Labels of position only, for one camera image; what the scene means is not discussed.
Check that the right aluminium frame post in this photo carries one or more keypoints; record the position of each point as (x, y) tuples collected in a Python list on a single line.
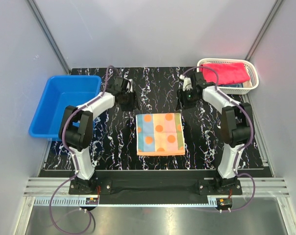
[(265, 26)]

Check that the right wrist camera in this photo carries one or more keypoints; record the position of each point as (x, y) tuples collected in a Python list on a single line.
[(187, 84)]

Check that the aluminium frame post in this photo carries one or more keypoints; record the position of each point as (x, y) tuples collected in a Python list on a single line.
[(48, 35), (265, 26)]

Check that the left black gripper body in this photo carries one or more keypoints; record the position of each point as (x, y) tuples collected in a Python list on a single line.
[(129, 101)]

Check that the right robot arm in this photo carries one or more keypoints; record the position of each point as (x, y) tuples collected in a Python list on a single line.
[(236, 126)]

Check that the white perforated basket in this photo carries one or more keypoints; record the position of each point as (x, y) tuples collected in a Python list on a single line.
[(249, 68)]

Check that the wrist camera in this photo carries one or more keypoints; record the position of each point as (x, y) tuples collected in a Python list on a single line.
[(130, 86), (187, 84)]

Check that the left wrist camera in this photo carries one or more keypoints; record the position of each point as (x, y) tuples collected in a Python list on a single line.
[(130, 86)]

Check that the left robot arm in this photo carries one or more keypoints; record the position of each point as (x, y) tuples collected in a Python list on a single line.
[(77, 127)]

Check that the blue plastic bin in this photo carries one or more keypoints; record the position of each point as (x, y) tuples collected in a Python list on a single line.
[(61, 91)]

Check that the orange patterned towel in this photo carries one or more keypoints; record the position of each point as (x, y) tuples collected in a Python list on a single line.
[(159, 135)]

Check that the pink towel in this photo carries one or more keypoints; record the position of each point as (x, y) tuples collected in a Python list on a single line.
[(224, 73)]

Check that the aluminium rail profile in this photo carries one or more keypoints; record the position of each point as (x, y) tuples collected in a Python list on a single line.
[(264, 187)]

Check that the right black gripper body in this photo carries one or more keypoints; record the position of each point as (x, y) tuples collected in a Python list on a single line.
[(187, 97)]

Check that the white cable duct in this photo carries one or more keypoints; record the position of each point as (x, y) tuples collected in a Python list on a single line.
[(105, 201)]

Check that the left aluminium frame post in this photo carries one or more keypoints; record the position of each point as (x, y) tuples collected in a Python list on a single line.
[(48, 35)]

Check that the teal beige Doraemon towel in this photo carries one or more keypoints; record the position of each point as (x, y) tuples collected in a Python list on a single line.
[(247, 84)]

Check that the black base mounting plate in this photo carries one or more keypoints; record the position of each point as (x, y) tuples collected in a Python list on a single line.
[(167, 185)]

